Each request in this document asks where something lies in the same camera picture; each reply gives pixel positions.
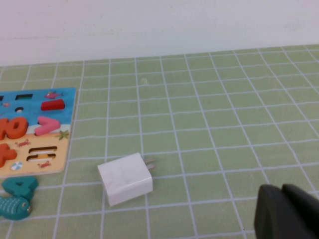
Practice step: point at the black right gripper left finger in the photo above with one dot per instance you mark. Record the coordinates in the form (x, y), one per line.
(274, 216)

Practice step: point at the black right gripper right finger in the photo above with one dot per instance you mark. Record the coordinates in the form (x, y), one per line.
(301, 196)

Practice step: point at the colourful number puzzle board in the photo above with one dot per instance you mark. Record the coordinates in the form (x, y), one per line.
(63, 114)

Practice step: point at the pink greater-than sign piece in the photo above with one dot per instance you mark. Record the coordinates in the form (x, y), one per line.
(52, 124)

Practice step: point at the teal number four piece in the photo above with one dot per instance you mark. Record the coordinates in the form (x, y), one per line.
(31, 185)

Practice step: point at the red rectangle puzzle piece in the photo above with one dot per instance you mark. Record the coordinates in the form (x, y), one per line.
(52, 104)

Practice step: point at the teal wooden fish piece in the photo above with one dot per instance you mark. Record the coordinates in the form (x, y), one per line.
(12, 207)

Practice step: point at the orange number ten piece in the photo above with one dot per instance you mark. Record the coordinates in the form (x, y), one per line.
(23, 127)

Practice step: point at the orange plus sign piece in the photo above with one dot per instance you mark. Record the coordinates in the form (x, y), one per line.
(6, 155)

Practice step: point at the white USB wall charger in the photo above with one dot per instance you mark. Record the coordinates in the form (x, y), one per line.
(125, 178)

